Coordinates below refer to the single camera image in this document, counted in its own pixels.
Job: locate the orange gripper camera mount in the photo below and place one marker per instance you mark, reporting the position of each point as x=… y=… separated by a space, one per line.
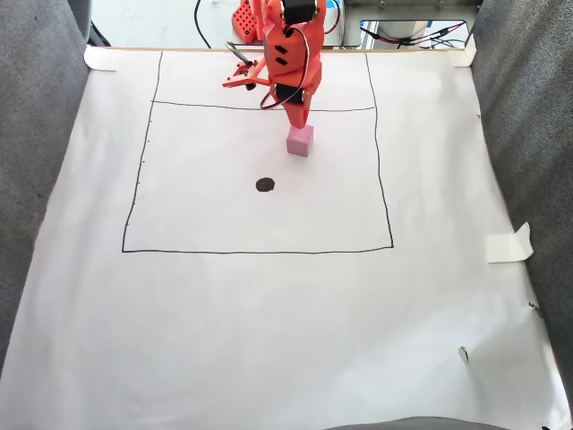
x=244 y=76

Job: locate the pink foam block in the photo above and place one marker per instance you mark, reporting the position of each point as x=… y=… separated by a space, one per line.
x=299 y=141

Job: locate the grey carpet panel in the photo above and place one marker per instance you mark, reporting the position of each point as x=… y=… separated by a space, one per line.
x=532 y=134
x=36 y=134

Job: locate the orange perforated block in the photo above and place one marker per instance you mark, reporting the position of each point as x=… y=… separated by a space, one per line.
x=245 y=20

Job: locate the white paper sheet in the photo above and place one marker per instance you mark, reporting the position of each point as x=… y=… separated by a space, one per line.
x=286 y=313

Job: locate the black dot mark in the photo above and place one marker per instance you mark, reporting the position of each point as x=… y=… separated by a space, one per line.
x=265 y=184

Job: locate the white tape piece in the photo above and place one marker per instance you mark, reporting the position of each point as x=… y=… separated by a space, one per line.
x=508 y=246
x=100 y=58

